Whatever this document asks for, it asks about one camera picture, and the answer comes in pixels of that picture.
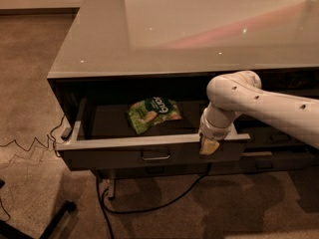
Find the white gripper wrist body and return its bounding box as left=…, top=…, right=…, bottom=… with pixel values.
left=199, top=108, right=233, bottom=140

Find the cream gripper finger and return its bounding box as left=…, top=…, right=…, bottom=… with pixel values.
left=199, top=135, right=219, bottom=155

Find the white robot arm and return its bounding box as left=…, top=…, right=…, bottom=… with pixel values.
left=199, top=71, right=319, bottom=148

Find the grey drawer cabinet counter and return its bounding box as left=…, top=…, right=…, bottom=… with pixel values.
left=47, top=0, right=319, bottom=184

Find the green snack bag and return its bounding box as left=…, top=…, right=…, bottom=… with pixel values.
left=127, top=97, right=182, bottom=134

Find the black power adapter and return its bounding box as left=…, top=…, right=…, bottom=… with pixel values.
left=61, top=127, right=72, bottom=140

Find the thick black floor cable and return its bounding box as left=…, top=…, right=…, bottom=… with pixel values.
left=95, top=162, right=213, bottom=239

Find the thin black tangled cable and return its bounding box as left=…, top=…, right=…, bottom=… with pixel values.
left=0, top=115, right=86, bottom=224

